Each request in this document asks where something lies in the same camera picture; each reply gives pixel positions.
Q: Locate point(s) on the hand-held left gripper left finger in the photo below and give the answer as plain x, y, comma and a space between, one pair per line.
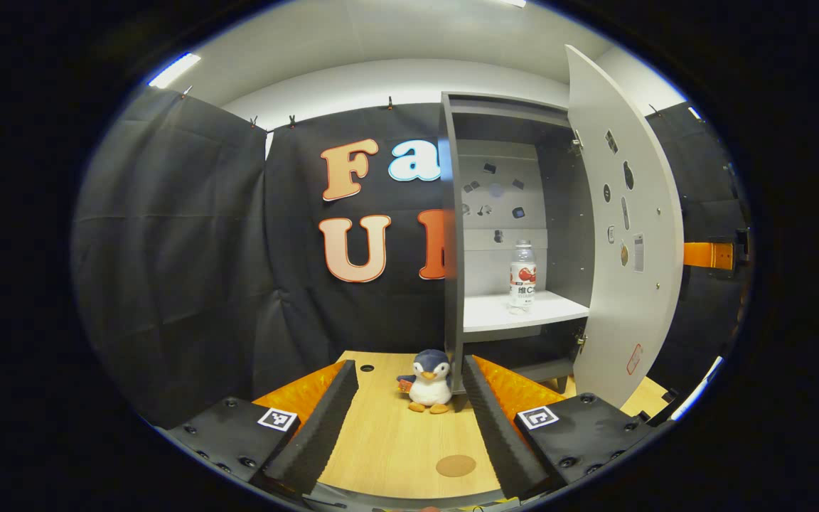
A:
320, 419

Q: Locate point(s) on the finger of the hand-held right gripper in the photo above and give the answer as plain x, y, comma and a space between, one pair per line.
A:
708, 254

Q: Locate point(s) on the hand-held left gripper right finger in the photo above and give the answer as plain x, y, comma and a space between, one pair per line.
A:
495, 427

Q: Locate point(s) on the round brown coaster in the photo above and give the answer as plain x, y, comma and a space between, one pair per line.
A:
456, 466

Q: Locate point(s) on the clear plastic bottle red label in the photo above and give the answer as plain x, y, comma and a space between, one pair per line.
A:
522, 281

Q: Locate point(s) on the grey cabinet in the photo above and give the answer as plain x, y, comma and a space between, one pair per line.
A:
566, 213

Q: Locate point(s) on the penguin plush toy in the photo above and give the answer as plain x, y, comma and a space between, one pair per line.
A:
431, 391

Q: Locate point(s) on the white flat sheet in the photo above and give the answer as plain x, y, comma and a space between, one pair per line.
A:
697, 391

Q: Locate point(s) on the black backdrop cloth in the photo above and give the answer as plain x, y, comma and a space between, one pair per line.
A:
189, 249

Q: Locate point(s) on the ceiling light panel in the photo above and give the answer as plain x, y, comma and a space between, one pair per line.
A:
175, 70
512, 3

